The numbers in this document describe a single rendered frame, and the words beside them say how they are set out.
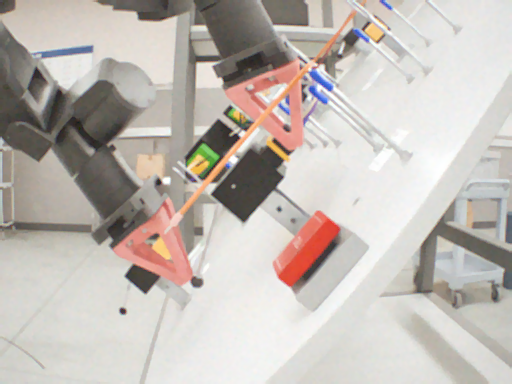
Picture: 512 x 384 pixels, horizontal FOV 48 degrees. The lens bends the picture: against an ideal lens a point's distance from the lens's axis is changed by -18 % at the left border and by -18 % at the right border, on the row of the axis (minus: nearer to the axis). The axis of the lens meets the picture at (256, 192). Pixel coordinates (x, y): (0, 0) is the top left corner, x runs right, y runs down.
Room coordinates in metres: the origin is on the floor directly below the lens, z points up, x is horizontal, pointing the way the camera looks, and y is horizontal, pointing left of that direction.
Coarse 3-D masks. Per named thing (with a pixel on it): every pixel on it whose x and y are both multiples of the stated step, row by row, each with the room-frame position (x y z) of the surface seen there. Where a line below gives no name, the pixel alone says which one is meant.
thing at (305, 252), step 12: (312, 216) 0.47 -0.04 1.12; (324, 216) 0.44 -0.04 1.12; (312, 228) 0.44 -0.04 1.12; (324, 228) 0.43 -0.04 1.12; (336, 228) 0.43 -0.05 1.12; (300, 240) 0.45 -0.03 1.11; (312, 240) 0.43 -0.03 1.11; (324, 240) 0.43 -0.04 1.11; (288, 252) 0.45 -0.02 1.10; (300, 252) 0.43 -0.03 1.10; (312, 252) 0.43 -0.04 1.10; (324, 252) 0.44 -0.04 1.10; (276, 264) 0.46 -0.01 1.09; (288, 264) 0.43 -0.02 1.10; (300, 264) 0.43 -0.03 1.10; (312, 264) 0.44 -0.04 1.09; (288, 276) 0.43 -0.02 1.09; (300, 276) 0.43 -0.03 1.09
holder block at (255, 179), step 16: (256, 144) 0.64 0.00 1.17; (240, 160) 0.61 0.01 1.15; (256, 160) 0.61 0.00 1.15; (224, 176) 0.63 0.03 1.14; (240, 176) 0.62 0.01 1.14; (256, 176) 0.61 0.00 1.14; (272, 176) 0.61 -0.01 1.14; (224, 192) 0.62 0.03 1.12; (240, 192) 0.62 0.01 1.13; (256, 192) 0.62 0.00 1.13; (240, 208) 0.62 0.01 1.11; (256, 208) 0.62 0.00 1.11
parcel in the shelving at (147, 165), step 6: (138, 156) 7.53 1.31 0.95; (144, 156) 7.53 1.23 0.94; (150, 156) 7.54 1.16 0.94; (156, 156) 7.54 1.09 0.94; (162, 156) 7.57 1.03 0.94; (138, 162) 7.53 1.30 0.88; (144, 162) 7.53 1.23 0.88; (150, 162) 7.53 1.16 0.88; (156, 162) 7.54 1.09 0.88; (162, 162) 7.56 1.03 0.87; (138, 168) 7.53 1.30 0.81; (144, 168) 7.53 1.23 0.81; (150, 168) 7.53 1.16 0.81; (156, 168) 7.54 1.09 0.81; (162, 168) 7.57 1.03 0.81; (138, 174) 7.53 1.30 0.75; (144, 174) 7.53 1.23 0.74; (150, 174) 7.54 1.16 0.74; (162, 174) 7.58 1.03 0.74
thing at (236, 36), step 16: (224, 0) 0.58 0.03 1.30; (240, 0) 0.58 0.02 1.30; (256, 0) 0.60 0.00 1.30; (208, 16) 0.59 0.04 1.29; (224, 16) 0.58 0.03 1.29; (240, 16) 0.58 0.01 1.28; (256, 16) 0.59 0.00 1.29; (208, 32) 0.61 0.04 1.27; (224, 32) 0.59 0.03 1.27; (240, 32) 0.58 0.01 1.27; (256, 32) 0.59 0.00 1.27; (272, 32) 0.60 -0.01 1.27; (224, 48) 0.60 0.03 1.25; (240, 48) 0.59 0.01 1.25; (256, 48) 0.56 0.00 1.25; (272, 48) 0.56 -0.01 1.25; (224, 64) 0.57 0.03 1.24; (256, 64) 0.61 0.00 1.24
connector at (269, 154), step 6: (288, 126) 0.63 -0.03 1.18; (288, 132) 0.61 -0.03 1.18; (276, 144) 0.62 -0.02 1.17; (264, 150) 0.62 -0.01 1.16; (270, 150) 0.62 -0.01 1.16; (282, 150) 0.62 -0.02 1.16; (288, 150) 0.62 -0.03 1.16; (264, 156) 0.62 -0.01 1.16; (270, 156) 0.62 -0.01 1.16; (276, 156) 0.62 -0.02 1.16; (288, 156) 0.62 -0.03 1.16; (270, 162) 0.62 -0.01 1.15; (276, 162) 0.62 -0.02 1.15; (282, 162) 0.62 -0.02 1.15
